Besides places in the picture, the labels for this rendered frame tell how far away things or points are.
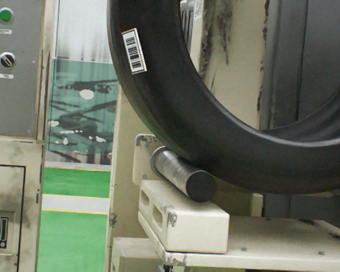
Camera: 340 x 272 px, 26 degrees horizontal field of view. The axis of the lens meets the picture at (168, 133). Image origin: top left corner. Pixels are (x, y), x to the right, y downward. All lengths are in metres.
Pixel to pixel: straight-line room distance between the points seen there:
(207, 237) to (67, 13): 9.17
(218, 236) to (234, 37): 0.49
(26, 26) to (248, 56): 0.54
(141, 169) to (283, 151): 0.39
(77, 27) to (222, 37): 8.73
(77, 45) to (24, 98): 8.41
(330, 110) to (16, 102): 0.72
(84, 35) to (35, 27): 8.41
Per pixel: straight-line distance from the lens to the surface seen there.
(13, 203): 1.65
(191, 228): 1.03
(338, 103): 1.35
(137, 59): 1.01
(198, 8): 1.46
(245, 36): 1.41
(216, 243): 1.04
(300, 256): 1.10
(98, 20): 10.10
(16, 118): 1.69
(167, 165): 1.21
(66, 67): 10.01
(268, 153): 1.04
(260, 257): 1.06
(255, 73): 1.42
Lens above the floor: 1.03
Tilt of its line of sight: 3 degrees down
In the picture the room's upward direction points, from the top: 4 degrees clockwise
